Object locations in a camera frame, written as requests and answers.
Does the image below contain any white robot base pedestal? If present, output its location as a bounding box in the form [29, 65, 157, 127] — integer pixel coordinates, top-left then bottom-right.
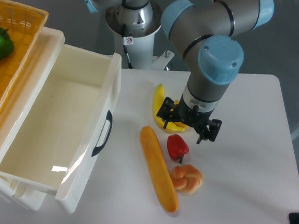
[105, 0, 175, 70]

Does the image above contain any round knotted bread roll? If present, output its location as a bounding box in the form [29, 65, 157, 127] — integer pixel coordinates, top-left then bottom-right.
[171, 164, 204, 195]

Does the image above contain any black cable on pedestal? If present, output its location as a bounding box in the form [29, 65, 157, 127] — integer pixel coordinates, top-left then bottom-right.
[118, 23, 138, 70]

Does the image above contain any red bell pepper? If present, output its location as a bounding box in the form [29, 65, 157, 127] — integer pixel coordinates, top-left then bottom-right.
[166, 134, 189, 164]

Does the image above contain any long orange baguette bread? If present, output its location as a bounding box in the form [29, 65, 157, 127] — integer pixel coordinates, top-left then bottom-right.
[139, 125, 179, 213]

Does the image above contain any yellow banana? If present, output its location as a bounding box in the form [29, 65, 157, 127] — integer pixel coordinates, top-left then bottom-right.
[152, 84, 187, 134]

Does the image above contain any white drawer cabinet frame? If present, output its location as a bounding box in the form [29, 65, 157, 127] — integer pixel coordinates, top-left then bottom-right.
[0, 27, 65, 210]

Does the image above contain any dark blue drawer handle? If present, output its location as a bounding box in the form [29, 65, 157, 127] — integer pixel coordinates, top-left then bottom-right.
[91, 110, 113, 157]

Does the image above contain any white plastic drawer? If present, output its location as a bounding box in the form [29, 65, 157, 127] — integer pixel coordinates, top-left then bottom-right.
[0, 45, 122, 213]

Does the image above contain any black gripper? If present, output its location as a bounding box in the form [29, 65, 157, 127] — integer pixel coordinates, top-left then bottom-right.
[155, 97, 222, 144]

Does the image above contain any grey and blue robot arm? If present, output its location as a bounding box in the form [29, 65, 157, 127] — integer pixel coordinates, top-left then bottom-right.
[84, 0, 274, 141]

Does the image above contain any orange woven basket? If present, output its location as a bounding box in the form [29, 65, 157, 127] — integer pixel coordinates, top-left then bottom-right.
[0, 0, 49, 110]

